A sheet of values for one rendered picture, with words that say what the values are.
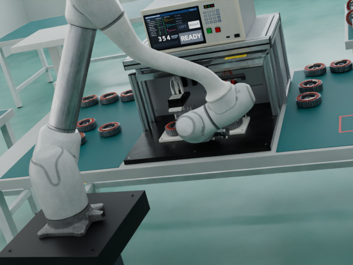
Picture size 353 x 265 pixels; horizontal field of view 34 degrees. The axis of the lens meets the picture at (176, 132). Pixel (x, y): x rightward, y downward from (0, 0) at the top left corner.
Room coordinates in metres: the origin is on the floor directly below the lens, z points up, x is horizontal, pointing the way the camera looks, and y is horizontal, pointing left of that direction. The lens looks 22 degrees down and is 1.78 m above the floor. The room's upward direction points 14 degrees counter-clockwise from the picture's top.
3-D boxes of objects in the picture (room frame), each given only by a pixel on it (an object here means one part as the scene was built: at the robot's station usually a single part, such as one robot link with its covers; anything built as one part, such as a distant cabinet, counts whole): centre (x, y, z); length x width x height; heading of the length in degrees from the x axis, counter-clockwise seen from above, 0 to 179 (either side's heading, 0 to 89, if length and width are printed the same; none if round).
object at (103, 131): (2.74, 0.32, 0.77); 0.11 x 0.11 x 0.04
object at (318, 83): (2.62, -0.68, 0.77); 0.11 x 0.11 x 0.04
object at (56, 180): (1.80, 0.43, 0.99); 0.18 x 0.16 x 0.22; 9
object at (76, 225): (1.78, 0.41, 0.85); 0.22 x 0.18 x 0.06; 67
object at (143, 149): (2.43, -0.13, 0.76); 0.64 x 0.47 x 0.02; 70
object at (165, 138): (2.46, -0.01, 0.78); 0.15 x 0.15 x 0.01; 70
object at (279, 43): (2.67, -0.57, 0.91); 0.28 x 0.03 x 0.32; 160
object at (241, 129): (2.37, -0.24, 0.78); 0.15 x 0.15 x 0.01; 70
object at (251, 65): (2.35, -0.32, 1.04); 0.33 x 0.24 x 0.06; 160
